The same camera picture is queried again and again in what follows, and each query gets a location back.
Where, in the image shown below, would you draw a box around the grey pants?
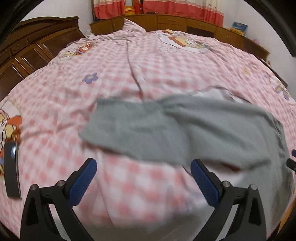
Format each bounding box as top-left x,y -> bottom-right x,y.
80,95 -> 293,200

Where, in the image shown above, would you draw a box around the black smartphone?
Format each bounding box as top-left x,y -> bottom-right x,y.
4,141 -> 22,199

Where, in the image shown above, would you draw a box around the pink checkered cartoon bedsheet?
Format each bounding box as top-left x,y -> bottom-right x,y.
1,20 -> 295,234

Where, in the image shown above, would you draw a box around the blue picture book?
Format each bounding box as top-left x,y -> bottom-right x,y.
230,22 -> 248,35

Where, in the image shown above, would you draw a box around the red and white curtain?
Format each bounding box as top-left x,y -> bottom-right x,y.
92,0 -> 224,27

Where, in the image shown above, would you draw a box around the dark wooden headboard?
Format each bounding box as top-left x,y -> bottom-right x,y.
1,16 -> 84,99

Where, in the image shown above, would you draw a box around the long wooden low cabinet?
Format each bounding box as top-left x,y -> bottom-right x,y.
90,14 -> 269,61

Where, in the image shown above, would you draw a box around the yellow red item on cabinet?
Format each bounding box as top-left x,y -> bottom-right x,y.
125,6 -> 135,16

